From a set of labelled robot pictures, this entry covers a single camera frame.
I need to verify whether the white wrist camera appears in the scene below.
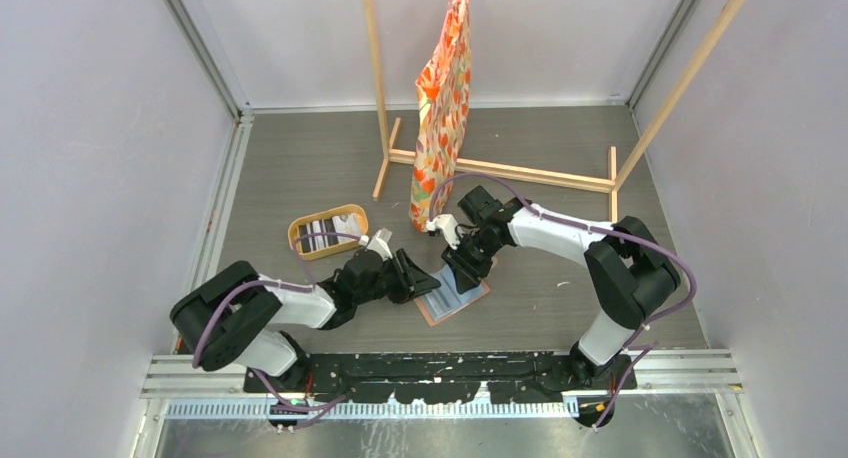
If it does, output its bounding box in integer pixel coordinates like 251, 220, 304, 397
425, 214, 461, 249
359, 228, 393, 261

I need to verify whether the pink blue card holder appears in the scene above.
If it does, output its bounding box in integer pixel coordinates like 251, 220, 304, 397
414, 265, 490, 327

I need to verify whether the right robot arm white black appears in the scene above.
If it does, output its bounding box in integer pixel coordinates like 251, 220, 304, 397
425, 186, 682, 389

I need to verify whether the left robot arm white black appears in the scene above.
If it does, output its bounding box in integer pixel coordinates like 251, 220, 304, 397
169, 249, 441, 392

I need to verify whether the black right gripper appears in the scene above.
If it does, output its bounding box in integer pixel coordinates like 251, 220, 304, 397
442, 230, 504, 294

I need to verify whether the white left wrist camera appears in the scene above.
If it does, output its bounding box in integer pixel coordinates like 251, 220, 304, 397
359, 228, 393, 261

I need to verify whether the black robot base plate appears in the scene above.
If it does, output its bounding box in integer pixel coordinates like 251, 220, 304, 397
268, 351, 637, 404

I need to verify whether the wooden hanging rack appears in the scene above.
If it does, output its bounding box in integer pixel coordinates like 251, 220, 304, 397
362, 0, 746, 221

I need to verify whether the white VIP card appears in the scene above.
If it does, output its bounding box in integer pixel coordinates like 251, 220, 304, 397
332, 213, 362, 241

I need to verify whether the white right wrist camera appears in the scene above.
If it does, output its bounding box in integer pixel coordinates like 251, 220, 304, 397
425, 214, 461, 249

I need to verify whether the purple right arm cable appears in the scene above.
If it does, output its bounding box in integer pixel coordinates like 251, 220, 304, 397
427, 171, 699, 431

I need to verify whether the yellow oval card tray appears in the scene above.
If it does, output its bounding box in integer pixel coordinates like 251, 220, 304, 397
288, 204, 369, 261

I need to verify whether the orange floral fabric bag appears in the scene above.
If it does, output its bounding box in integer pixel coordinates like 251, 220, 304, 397
409, 0, 472, 232

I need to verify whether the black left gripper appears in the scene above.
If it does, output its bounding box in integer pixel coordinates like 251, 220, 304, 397
354, 248, 440, 306

